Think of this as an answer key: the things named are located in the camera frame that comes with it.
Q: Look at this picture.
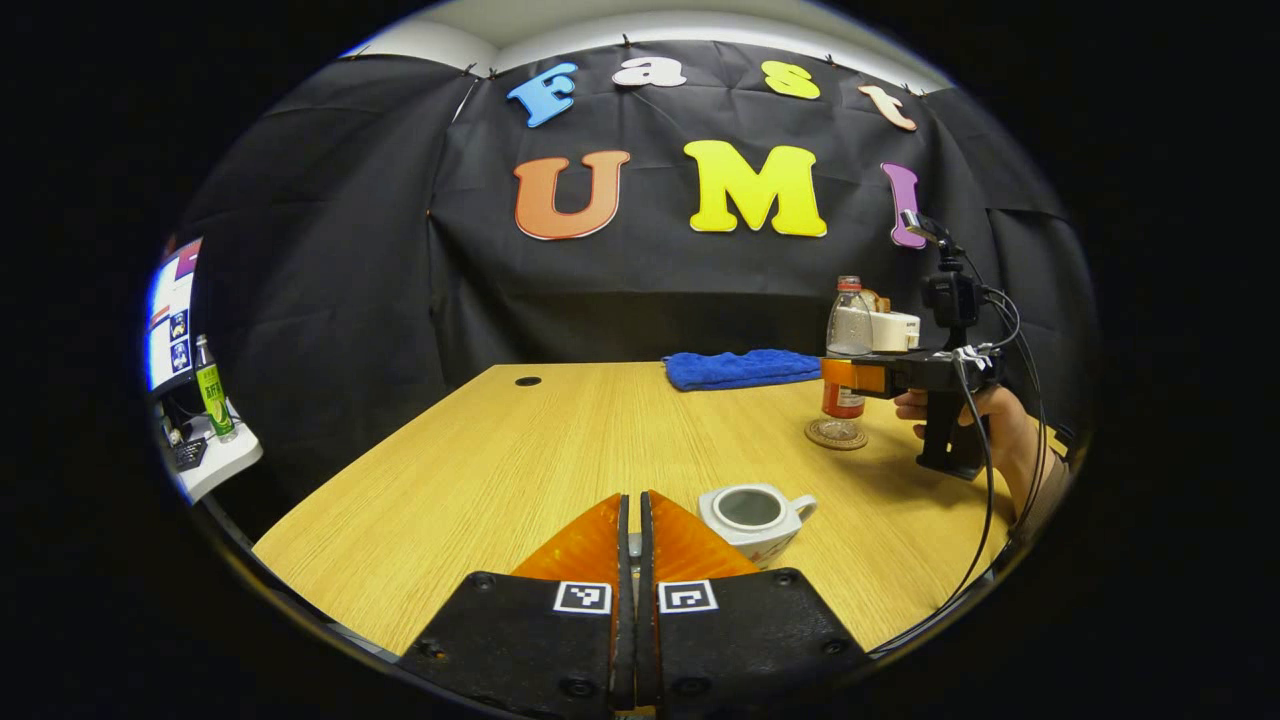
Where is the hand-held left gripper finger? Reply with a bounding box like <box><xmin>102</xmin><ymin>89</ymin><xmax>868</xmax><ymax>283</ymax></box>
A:
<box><xmin>640</xmin><ymin>490</ymin><xmax>873</xmax><ymax>717</ymax></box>
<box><xmin>398</xmin><ymin>494</ymin><xmax>634</xmax><ymax>717</ymax></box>

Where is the clear plastic water bottle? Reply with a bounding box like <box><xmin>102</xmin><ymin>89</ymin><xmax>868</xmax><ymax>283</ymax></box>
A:
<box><xmin>822</xmin><ymin>276</ymin><xmax>875</xmax><ymax>421</ymax></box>

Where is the round woven coaster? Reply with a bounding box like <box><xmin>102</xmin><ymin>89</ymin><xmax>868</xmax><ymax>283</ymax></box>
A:
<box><xmin>805</xmin><ymin>417</ymin><xmax>870</xmax><ymax>452</ymax></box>

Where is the white ceramic teacup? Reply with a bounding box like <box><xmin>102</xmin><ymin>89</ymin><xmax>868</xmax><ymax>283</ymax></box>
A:
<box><xmin>698</xmin><ymin>483</ymin><xmax>819</xmax><ymax>569</ymax></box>

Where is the green drink bottle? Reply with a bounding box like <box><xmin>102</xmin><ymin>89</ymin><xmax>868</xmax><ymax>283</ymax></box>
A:
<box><xmin>194</xmin><ymin>335</ymin><xmax>239</xmax><ymax>444</ymax></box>

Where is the white toaster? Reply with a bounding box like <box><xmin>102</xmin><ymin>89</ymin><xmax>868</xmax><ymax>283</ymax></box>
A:
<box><xmin>870</xmin><ymin>310</ymin><xmax>922</xmax><ymax>354</ymax></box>

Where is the blue towel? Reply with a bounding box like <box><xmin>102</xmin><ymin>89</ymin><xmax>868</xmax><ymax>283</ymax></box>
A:
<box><xmin>662</xmin><ymin>348</ymin><xmax>824</xmax><ymax>393</ymax></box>

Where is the white side table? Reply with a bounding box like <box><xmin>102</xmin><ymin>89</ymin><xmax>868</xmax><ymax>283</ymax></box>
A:
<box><xmin>165</xmin><ymin>413</ymin><xmax>265</xmax><ymax>504</ymax></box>

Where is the black backdrop cloth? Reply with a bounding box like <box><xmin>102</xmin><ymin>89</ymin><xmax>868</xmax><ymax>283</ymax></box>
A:
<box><xmin>185</xmin><ymin>38</ymin><xmax>1096</xmax><ymax>501</ymax></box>

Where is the computer monitor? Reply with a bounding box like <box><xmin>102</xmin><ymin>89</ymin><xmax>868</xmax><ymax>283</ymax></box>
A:
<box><xmin>145</xmin><ymin>237</ymin><xmax>205</xmax><ymax>394</ymax></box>

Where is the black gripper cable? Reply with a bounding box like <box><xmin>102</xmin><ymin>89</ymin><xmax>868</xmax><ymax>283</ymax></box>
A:
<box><xmin>868</xmin><ymin>285</ymin><xmax>1051</xmax><ymax>659</ymax></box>

